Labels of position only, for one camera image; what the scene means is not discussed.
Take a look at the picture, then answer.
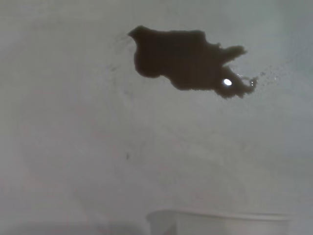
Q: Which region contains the white paper cup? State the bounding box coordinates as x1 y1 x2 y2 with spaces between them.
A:
146 209 313 235

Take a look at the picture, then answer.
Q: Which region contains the black water stain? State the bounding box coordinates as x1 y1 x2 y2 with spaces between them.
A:
128 24 259 100

